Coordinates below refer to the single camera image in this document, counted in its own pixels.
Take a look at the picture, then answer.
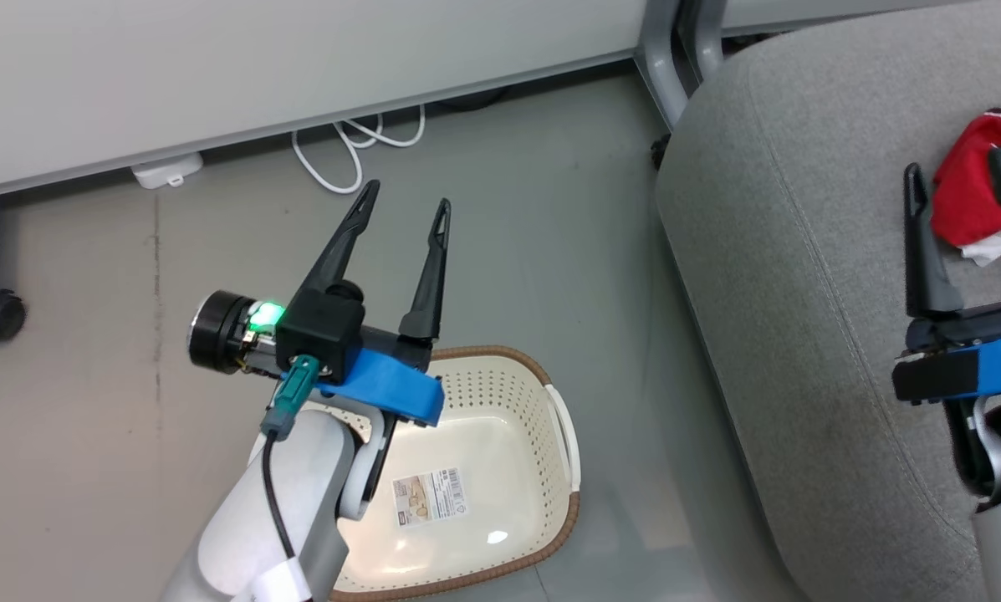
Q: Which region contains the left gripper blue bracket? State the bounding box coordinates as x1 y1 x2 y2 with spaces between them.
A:
188 180 452 427

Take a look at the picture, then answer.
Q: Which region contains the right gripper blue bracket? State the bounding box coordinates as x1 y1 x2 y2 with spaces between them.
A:
891 148 1001 404

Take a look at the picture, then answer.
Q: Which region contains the white garment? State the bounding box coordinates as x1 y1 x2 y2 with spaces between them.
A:
960 227 1001 267

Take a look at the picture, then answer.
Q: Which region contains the red striped sports garment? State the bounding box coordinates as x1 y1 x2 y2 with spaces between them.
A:
931 74 1001 252

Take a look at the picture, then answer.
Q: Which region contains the cream perforated laundry basket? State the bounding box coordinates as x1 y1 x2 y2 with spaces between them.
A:
299 345 582 602

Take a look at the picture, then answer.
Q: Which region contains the basket sticker label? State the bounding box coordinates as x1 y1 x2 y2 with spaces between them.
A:
393 468 467 526

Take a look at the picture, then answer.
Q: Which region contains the grey fabric sofa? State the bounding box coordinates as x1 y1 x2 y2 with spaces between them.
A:
655 0 1001 602

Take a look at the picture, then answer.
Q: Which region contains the large white partition panel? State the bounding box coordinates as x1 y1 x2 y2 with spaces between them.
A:
0 0 647 195

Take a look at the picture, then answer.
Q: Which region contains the white power adapter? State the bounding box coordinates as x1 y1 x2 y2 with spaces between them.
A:
130 152 205 190

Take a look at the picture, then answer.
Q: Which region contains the small white partition panel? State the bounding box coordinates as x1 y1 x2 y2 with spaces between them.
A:
718 0 969 34

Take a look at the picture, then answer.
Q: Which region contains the white paper tag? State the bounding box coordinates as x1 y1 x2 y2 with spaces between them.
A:
253 560 309 602

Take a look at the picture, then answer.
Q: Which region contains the white looped floor cable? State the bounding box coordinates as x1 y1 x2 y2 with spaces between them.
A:
291 105 427 195

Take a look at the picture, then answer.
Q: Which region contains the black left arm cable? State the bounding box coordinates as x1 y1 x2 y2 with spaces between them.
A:
259 355 321 602

